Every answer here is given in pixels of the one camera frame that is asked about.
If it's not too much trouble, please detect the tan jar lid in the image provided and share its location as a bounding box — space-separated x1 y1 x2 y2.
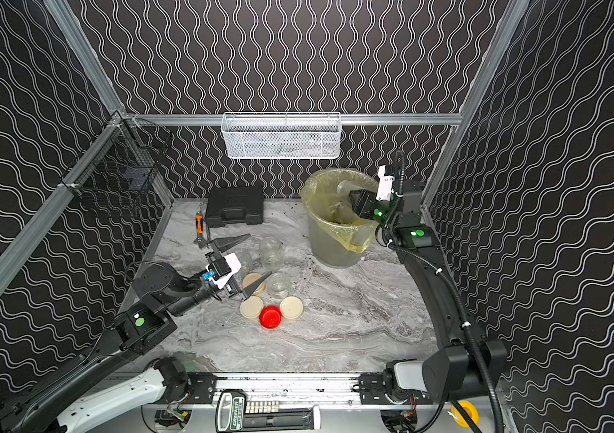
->
241 271 267 297

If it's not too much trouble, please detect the cream lid of back jar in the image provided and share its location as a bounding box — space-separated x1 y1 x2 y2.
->
240 296 265 320

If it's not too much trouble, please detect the jar with cream lid back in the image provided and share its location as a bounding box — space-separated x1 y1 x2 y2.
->
267 272 294 299

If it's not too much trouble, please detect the jar with cream lid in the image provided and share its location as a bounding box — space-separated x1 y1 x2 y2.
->
259 236 285 272
267 272 294 299

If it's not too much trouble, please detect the red jar lid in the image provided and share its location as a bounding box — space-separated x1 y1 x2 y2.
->
258 305 283 329

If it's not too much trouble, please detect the jar with cream lid front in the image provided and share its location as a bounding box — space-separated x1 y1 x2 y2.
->
259 236 285 272

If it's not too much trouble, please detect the jar with red lid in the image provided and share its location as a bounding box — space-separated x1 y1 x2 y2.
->
336 180 365 209

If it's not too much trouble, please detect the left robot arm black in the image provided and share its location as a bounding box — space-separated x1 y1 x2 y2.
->
0 235 258 432

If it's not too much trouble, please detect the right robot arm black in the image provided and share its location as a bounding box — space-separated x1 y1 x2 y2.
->
347 181 507 405

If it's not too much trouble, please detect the black plastic tool case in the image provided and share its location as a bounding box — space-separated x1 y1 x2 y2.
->
205 186 265 227

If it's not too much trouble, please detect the trash bin with yellow bag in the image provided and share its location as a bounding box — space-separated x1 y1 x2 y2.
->
299 168 377 268

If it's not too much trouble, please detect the yellow tape roll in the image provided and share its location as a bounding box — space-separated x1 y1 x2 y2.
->
449 401 479 429

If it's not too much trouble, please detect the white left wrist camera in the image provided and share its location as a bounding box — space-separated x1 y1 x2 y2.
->
202 253 241 290

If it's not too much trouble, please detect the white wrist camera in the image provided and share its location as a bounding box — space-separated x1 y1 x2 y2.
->
377 164 396 201
202 253 241 290

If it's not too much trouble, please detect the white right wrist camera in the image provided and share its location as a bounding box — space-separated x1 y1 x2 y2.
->
377 164 396 201

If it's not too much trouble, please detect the orange handled wrench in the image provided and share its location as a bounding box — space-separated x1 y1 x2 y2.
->
193 211 211 249

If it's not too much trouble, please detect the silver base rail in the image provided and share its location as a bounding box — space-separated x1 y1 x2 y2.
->
68 372 503 408

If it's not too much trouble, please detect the white wire mesh basket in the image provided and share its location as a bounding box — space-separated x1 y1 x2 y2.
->
220 112 342 160

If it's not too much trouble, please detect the black wire basket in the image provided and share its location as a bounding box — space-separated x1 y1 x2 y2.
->
67 111 173 219

